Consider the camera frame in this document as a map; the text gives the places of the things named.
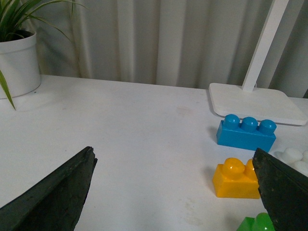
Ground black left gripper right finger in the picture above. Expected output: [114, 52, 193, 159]
[252, 148, 308, 231]

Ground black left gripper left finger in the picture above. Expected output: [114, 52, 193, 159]
[0, 147, 97, 231]

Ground white studded base plate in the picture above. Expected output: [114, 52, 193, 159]
[274, 148, 308, 177]

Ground yellow two-stud block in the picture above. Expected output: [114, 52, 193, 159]
[212, 157, 260, 199]

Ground green two-stud block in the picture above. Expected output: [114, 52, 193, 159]
[237, 212, 275, 231]

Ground blue three-stud block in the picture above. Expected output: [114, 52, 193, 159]
[216, 114, 277, 152]

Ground white desk lamp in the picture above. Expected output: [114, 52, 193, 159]
[209, 0, 308, 126]

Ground white plant pot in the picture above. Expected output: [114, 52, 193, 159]
[0, 31, 41, 97]

